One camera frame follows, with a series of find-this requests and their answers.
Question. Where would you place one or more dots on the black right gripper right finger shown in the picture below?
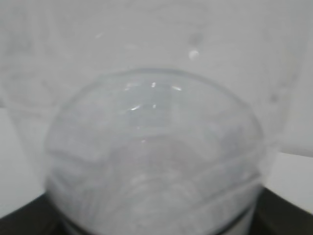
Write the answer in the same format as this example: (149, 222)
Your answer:
(276, 216)

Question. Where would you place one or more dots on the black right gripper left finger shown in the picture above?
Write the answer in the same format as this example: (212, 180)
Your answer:
(36, 218)

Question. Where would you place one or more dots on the clear plastic water bottle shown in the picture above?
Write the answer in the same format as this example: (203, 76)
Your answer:
(151, 117)

